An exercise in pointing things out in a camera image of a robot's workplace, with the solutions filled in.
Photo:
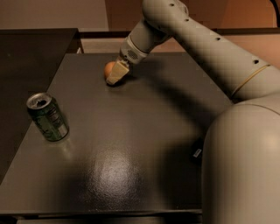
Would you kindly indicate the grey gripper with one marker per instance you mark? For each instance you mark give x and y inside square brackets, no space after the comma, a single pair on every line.
[130,52]

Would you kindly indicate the orange fruit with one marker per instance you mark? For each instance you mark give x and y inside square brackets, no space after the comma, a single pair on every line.
[108,70]

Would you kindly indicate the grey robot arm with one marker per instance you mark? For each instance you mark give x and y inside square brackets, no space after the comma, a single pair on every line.
[241,155]

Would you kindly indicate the green soda can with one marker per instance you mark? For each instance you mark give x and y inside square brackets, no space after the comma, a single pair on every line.
[45,112]

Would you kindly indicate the black snack bar wrapper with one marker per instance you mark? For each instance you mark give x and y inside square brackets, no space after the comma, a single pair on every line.
[197,151]

